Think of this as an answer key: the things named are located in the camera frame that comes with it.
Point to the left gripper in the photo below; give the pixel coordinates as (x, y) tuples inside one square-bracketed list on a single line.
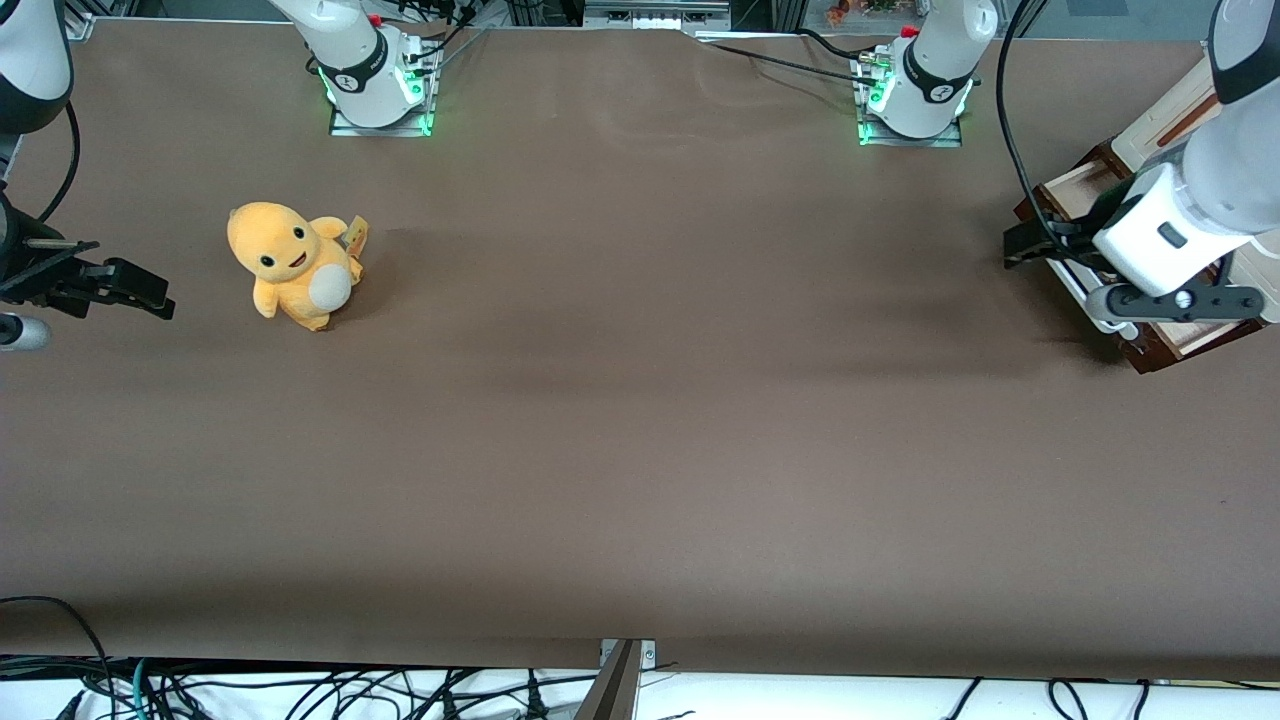
[(1082, 233)]

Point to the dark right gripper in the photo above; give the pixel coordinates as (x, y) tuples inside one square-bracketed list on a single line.
[(22, 270)]

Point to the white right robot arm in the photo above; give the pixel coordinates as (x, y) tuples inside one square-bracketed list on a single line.
[(360, 60)]

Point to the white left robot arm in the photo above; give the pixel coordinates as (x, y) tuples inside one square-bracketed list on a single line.
[(940, 60)]

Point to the yellow plush toy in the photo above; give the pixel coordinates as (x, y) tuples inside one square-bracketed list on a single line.
[(290, 265)]

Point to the small orange background object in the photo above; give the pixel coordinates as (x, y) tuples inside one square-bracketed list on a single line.
[(838, 12)]

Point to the dark support beam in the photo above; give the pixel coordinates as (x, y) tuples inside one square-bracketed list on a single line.
[(612, 695)]

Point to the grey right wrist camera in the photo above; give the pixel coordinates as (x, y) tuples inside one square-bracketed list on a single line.
[(22, 332)]

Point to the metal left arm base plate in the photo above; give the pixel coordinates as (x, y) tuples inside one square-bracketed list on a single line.
[(910, 142)]

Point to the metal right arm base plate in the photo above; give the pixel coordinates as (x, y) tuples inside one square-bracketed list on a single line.
[(380, 131)]

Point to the aluminium frame rail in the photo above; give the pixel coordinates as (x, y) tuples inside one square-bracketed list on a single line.
[(655, 15)]

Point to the metal table edge bracket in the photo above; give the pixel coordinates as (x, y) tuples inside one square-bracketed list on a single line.
[(648, 655)]

